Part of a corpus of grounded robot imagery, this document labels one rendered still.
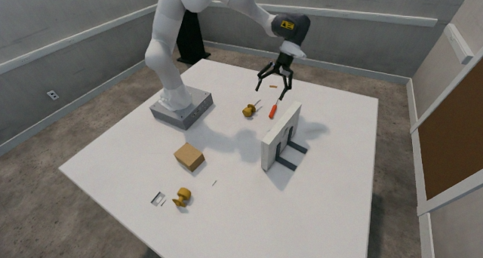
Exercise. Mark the brass door knob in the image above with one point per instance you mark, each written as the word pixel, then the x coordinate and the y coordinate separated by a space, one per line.
pixel 183 194
pixel 251 108

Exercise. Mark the brown cardboard box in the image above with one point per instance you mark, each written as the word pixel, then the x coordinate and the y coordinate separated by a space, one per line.
pixel 189 156

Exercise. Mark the orange-handled screwdriver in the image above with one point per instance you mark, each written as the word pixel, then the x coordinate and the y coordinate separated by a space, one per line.
pixel 272 111

